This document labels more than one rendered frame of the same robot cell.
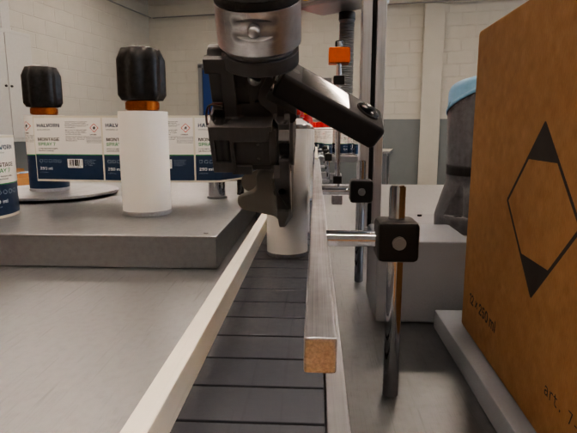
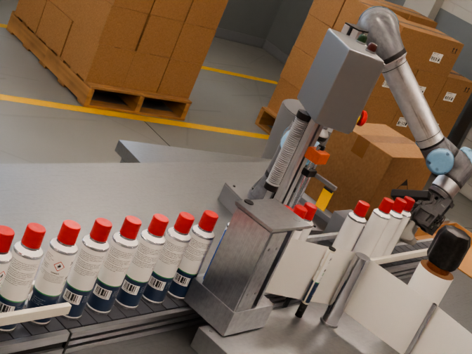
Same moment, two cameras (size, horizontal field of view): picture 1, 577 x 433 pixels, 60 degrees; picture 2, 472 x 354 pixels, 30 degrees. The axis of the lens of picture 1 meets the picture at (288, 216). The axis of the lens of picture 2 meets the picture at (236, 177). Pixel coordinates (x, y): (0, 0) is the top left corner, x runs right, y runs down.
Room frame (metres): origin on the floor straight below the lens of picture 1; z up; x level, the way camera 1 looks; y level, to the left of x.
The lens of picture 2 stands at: (2.93, 0.86, 1.78)
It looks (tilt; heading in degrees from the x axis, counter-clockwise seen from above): 19 degrees down; 212
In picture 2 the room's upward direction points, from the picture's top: 24 degrees clockwise
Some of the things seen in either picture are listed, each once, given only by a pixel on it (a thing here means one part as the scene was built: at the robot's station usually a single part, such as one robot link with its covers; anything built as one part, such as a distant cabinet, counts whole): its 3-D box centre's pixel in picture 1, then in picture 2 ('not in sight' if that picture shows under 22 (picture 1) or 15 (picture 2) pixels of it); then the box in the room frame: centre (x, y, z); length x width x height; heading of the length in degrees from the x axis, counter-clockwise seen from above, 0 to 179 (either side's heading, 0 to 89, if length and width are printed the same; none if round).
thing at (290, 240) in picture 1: (287, 173); (394, 228); (0.62, 0.00, 0.98); 0.05 x 0.05 x 0.20
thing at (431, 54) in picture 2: not in sight; (374, 88); (-2.92, -1.96, 0.57); 1.20 x 0.83 x 1.14; 168
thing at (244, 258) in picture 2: not in sight; (246, 264); (1.42, 0.05, 1.01); 0.14 x 0.13 x 0.26; 177
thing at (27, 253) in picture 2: not in sight; (18, 277); (1.94, -0.07, 0.98); 0.05 x 0.05 x 0.20
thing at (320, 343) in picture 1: (317, 186); (364, 232); (0.71, -0.04, 0.96); 1.07 x 0.01 x 0.01; 177
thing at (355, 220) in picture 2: not in sight; (348, 235); (0.87, -0.01, 0.98); 0.05 x 0.05 x 0.20
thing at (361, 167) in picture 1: (343, 222); not in sight; (0.67, -0.07, 0.91); 0.07 x 0.03 x 0.17; 87
